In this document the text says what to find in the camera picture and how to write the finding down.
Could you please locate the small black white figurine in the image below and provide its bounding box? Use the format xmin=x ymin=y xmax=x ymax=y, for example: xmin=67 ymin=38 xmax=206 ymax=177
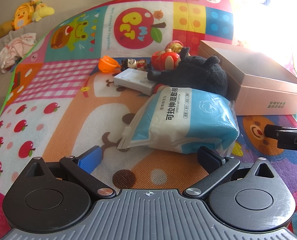
xmin=120 ymin=58 xmax=149 ymax=72

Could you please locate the pink white clothes pile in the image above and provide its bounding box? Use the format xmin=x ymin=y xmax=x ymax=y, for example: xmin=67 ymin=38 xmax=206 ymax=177
xmin=0 ymin=32 xmax=37 ymax=73

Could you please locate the white battery charger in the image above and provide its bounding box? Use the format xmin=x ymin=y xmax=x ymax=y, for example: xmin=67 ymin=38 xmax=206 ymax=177
xmin=113 ymin=70 xmax=161 ymax=96

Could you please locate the black plush toy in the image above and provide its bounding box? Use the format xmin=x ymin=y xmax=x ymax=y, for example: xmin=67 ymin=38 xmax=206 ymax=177
xmin=147 ymin=46 xmax=229 ymax=97

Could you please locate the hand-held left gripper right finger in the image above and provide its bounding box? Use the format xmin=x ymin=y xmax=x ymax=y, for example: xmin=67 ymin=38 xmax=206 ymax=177
xmin=184 ymin=146 xmax=276 ymax=200

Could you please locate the yellow plush cushion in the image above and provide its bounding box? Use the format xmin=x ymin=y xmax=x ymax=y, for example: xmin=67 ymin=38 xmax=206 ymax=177
xmin=0 ymin=20 xmax=16 ymax=42

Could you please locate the yellow striped plush toy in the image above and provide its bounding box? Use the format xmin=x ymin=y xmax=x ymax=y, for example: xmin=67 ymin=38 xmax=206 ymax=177
xmin=12 ymin=2 xmax=36 ymax=30

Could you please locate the red hooded doll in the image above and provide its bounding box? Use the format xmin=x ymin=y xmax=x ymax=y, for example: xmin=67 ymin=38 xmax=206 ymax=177
xmin=151 ymin=50 xmax=181 ymax=70

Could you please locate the pink cardboard box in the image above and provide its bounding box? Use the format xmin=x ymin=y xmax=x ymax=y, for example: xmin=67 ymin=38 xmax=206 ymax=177
xmin=197 ymin=39 xmax=297 ymax=117

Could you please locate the orange plastic capsule half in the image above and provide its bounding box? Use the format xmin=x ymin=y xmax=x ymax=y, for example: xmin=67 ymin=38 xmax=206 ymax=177
xmin=98 ymin=56 xmax=121 ymax=73

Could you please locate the colourful cartoon play mat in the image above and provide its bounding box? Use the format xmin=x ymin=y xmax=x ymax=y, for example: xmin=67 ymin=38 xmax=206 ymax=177
xmin=0 ymin=0 xmax=297 ymax=240

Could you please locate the blue white wet cotton pack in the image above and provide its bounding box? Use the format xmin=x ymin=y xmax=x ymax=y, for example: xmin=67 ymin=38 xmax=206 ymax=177
xmin=117 ymin=85 xmax=240 ymax=158

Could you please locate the yellow green plush duck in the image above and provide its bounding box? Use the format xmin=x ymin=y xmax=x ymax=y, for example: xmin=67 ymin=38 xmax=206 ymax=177
xmin=30 ymin=0 xmax=55 ymax=22

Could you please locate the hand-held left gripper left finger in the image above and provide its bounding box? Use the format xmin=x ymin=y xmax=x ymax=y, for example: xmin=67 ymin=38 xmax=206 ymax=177
xmin=25 ymin=145 xmax=116 ymax=197

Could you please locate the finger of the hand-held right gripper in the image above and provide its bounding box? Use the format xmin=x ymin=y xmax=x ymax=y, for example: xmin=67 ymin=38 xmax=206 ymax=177
xmin=264 ymin=124 xmax=281 ymax=140

